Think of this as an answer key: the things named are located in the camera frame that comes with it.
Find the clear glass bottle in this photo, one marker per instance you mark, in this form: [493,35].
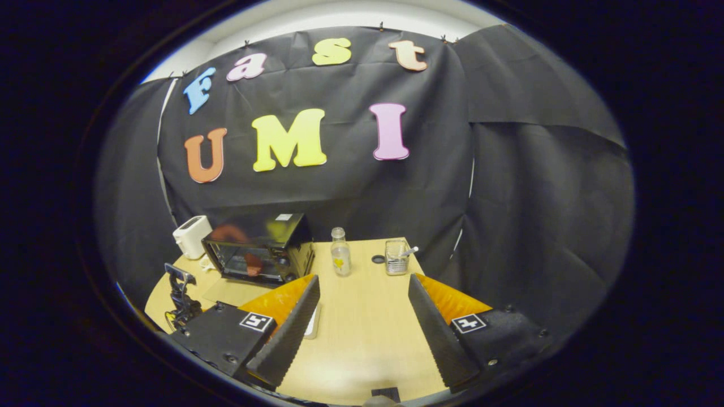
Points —
[341,263]

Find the black backdrop cloth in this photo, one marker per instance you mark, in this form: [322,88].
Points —
[452,169]

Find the white toaster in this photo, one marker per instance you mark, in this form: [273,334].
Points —
[192,237]

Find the white food plate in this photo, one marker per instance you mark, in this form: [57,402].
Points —
[206,263]

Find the black electric oven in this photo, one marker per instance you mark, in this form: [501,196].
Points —
[294,232]

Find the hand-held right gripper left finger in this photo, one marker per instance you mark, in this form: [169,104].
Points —
[285,339]

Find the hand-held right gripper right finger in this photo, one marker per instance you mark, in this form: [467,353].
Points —
[438,339]

